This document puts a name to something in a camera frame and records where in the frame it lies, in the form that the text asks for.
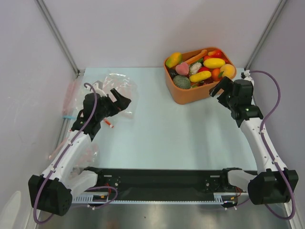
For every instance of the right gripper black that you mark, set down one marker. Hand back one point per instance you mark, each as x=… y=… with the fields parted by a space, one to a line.
x=225 y=93

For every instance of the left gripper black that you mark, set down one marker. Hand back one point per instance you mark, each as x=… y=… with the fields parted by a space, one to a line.
x=122 y=102

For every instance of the yellow lemon toy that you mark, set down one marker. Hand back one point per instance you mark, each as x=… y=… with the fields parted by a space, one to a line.
x=200 y=76

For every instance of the yellow mango toy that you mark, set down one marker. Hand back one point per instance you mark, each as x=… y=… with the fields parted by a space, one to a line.
x=213 y=63

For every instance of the red apple toy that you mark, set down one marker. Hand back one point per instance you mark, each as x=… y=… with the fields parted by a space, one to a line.
x=202 y=69

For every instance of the cauliflower toy white green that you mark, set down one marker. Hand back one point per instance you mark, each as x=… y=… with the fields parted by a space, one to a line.
x=194 y=68

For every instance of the pink peach toy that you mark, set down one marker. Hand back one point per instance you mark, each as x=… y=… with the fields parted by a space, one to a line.
x=182 y=69

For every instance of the dark chestnut toy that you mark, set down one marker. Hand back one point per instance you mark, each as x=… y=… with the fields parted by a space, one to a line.
x=172 y=73

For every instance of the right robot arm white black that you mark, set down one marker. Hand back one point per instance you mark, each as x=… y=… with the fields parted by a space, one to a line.
x=274 y=182

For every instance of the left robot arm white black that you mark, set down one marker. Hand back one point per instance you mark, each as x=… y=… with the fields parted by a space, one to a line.
x=54 y=196

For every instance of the pile of spare zip bags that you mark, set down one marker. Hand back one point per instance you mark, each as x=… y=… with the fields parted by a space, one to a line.
x=102 y=83

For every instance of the yellow peach toy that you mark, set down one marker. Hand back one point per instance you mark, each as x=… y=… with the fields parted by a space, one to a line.
x=227 y=70

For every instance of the orange tangerine toy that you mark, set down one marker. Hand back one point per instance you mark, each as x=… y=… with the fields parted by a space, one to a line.
x=216 y=75

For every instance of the red strawberry toy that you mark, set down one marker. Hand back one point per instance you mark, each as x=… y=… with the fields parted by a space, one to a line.
x=217 y=53

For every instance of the green cantaloupe toy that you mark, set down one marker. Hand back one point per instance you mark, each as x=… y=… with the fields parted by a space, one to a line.
x=182 y=82

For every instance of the orange carrot toy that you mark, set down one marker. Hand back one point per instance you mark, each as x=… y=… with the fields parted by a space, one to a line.
x=197 y=57

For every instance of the papaya toy yellow green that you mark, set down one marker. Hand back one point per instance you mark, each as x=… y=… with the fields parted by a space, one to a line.
x=174 y=59

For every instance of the blue cable tie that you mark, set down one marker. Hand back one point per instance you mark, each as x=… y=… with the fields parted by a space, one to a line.
x=69 y=117

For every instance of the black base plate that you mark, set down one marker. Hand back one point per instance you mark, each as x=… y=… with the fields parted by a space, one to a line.
x=152 y=182

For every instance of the right aluminium frame post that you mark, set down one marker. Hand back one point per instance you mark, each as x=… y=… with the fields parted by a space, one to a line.
x=276 y=14

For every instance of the aluminium frame post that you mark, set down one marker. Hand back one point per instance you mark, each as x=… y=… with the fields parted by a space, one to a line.
x=57 y=35
x=276 y=14

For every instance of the white cable duct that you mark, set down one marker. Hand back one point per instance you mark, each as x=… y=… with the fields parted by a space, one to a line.
x=218 y=198

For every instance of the left aluminium frame post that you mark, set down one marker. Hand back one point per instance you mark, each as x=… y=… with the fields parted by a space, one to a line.
x=57 y=35

